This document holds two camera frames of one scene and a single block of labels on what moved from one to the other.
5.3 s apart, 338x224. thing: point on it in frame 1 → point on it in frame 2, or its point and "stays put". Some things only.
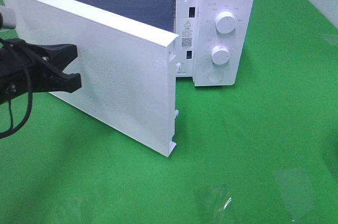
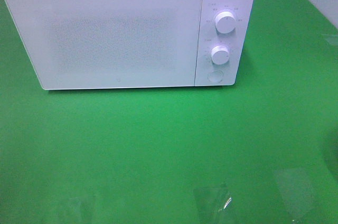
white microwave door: [128, 73] → [87, 36]
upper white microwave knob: [225, 21] stays put
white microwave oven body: [213, 14] stays put
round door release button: [215, 76] stays put
